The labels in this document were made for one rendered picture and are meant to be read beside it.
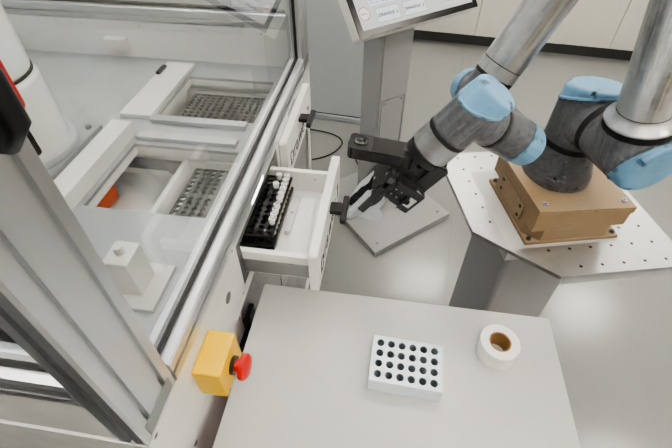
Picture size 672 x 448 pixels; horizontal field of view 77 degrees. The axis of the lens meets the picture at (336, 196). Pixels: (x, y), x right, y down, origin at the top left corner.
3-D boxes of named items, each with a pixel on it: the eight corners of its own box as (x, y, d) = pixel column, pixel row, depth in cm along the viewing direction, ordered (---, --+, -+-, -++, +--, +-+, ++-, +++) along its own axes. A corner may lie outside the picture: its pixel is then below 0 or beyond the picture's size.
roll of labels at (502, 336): (494, 377, 75) (500, 367, 73) (467, 345, 80) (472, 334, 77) (522, 359, 78) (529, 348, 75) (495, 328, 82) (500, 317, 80)
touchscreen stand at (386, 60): (448, 217, 209) (504, 2, 139) (374, 257, 191) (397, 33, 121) (385, 163, 240) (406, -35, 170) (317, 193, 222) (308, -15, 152)
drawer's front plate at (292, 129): (311, 115, 126) (309, 82, 119) (289, 179, 106) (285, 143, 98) (305, 115, 127) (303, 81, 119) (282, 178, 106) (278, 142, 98)
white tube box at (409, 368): (439, 355, 78) (442, 345, 76) (439, 402, 72) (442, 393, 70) (372, 344, 80) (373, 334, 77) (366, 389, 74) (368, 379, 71)
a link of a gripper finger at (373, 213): (366, 238, 84) (396, 210, 79) (341, 224, 82) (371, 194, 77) (366, 228, 86) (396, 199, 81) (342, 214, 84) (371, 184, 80)
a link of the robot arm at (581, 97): (579, 119, 99) (606, 65, 90) (617, 154, 90) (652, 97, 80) (532, 123, 97) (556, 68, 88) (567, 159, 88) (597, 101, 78)
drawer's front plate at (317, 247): (339, 191, 102) (340, 155, 95) (319, 292, 82) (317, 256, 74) (332, 190, 103) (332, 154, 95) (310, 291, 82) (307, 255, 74)
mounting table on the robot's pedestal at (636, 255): (571, 174, 134) (586, 144, 126) (665, 294, 102) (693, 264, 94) (431, 184, 130) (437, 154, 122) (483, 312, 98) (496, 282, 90)
